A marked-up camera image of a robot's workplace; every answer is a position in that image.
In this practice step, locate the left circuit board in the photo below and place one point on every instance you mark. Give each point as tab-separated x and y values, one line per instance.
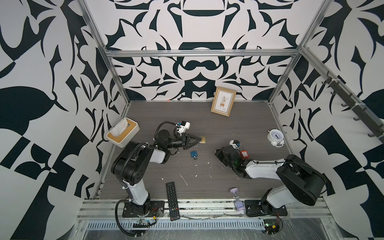
145	223

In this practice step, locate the circuit board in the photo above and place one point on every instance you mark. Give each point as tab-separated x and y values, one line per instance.
145	223
271	228

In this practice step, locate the black remote control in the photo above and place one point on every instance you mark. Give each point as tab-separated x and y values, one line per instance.
174	212

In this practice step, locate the right circuit board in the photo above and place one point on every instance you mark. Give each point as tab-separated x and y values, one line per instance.
271	228

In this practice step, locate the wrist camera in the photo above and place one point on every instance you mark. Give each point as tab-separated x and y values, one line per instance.
234	143
183	127

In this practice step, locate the wall hook rail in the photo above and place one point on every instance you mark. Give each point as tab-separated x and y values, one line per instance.
352	102

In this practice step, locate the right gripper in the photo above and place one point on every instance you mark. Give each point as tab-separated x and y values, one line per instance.
219	154

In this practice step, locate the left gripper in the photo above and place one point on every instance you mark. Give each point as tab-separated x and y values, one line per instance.
185	142

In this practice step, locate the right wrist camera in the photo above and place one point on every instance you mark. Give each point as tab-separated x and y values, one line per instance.
234	143

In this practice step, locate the white alarm clock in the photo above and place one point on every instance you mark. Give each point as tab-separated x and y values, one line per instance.
276	138

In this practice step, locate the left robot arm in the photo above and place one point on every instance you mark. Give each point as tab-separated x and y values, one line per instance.
130	166

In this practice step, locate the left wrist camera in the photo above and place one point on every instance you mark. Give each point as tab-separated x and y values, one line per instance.
183	127

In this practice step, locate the purple hourglass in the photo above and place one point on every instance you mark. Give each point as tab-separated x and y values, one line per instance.
238	203

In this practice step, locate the wooden picture frame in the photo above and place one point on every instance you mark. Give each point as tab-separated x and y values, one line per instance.
223	101

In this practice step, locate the blue padlock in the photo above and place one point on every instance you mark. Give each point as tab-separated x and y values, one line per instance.
194	153

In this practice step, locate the red padlock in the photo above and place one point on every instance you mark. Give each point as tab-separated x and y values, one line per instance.
243	152

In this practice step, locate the brass padlock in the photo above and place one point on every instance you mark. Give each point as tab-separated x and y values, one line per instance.
203	139

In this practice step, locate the white cable duct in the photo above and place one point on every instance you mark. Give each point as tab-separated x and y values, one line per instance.
206	224

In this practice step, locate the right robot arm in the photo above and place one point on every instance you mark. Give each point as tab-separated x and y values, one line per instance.
300	182

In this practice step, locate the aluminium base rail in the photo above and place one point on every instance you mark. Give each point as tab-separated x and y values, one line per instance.
203	208

